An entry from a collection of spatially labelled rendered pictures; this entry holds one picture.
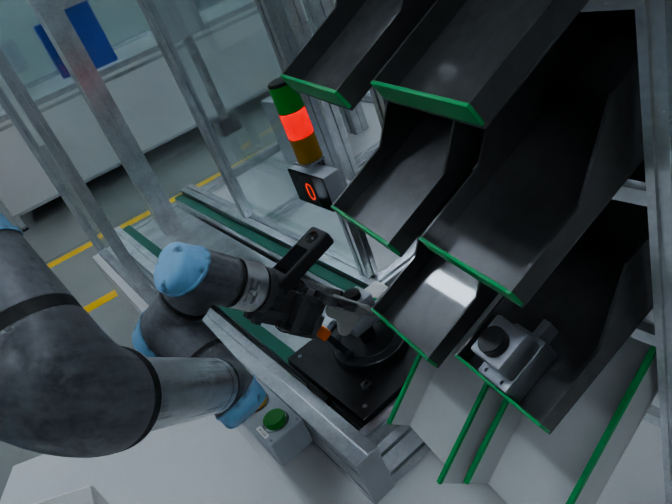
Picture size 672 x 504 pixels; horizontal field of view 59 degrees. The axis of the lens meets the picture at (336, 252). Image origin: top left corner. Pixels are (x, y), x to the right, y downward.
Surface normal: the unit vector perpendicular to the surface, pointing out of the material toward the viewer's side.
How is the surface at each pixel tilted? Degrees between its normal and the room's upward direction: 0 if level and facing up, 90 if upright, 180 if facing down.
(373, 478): 90
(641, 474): 0
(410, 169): 25
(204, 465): 0
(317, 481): 0
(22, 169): 90
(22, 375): 66
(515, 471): 45
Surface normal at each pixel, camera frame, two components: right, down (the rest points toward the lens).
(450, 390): -0.82, -0.22
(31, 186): 0.48, 0.33
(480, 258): -0.65, -0.51
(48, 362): 0.55, -0.20
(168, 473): -0.32, -0.80
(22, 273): 0.57, -0.71
